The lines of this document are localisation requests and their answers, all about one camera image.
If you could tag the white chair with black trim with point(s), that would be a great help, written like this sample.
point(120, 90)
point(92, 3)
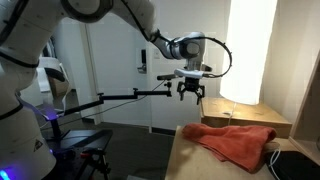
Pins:
point(55, 73)

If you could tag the low wooden box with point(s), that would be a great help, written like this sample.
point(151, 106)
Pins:
point(253, 116)

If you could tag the black stereo camera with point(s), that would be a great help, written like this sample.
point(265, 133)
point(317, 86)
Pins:
point(165, 77)

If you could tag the tall white floor lamp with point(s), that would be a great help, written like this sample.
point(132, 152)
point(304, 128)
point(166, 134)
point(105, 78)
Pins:
point(246, 50)

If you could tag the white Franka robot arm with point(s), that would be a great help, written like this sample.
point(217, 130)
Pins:
point(20, 133)

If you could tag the black workbench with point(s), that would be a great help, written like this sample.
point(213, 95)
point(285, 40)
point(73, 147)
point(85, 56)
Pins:
point(83, 140)

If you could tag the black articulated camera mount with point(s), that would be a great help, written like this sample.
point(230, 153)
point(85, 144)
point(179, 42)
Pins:
point(116, 97)

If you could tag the wooden shelf unit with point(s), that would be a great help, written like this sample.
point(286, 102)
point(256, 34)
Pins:
point(308, 110)

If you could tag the black bag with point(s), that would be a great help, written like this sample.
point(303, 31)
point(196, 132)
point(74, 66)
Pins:
point(296, 166)

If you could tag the white door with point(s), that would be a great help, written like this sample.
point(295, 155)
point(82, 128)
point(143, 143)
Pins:
point(113, 66)

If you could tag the cardboard box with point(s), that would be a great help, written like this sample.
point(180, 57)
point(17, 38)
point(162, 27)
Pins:
point(60, 88)

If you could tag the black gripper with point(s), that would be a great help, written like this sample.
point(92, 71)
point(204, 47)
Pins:
point(191, 84)

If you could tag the white light switch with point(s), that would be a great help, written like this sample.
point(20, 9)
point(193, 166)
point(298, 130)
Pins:
point(156, 55)

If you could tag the orange towel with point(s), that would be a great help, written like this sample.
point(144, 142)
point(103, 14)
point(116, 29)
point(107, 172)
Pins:
point(233, 143)

